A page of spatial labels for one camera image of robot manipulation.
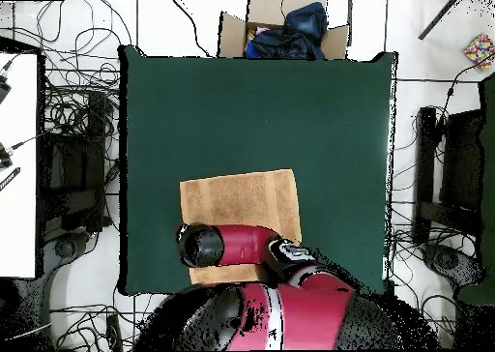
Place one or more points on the tan terry towel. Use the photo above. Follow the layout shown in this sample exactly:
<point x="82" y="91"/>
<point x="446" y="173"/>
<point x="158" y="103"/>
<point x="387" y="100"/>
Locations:
<point x="239" y="199"/>

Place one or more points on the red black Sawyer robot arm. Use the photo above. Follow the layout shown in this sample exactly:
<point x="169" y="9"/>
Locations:
<point x="247" y="247"/>

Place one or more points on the flat black strip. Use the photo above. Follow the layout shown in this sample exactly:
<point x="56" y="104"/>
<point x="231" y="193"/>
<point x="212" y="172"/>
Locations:
<point x="9" y="178"/>

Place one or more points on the dark green table cloth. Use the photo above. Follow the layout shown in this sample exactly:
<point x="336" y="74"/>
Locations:
<point x="270" y="116"/>

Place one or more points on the brown cardboard box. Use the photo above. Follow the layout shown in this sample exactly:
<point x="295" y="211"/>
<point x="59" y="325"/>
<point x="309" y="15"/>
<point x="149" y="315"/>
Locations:
<point x="232" y="35"/>

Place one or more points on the black metal stand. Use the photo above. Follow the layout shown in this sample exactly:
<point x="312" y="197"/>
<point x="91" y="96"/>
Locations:
<point x="96" y="135"/>
<point x="425" y="154"/>

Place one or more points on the dark blue clothing pile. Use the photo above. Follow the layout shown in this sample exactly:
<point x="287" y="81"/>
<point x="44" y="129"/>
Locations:
<point x="301" y="31"/>

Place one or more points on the grey curved stand base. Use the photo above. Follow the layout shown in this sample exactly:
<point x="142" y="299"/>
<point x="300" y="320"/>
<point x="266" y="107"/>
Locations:
<point x="64" y="248"/>

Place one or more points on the black power strip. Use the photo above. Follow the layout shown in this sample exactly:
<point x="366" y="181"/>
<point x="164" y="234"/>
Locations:
<point x="113" y="332"/>

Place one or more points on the black round floor base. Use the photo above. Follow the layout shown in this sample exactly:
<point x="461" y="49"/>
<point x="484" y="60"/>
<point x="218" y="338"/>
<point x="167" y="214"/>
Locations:
<point x="448" y="261"/>

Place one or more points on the white side table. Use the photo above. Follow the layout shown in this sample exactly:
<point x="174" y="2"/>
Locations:
<point x="19" y="220"/>

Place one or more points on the black metal rod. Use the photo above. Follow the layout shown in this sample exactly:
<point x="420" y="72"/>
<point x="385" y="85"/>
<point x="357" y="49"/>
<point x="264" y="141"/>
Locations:
<point x="439" y="18"/>

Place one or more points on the multicoloured patterned box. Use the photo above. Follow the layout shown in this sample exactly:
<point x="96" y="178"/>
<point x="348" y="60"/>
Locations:
<point x="479" y="48"/>

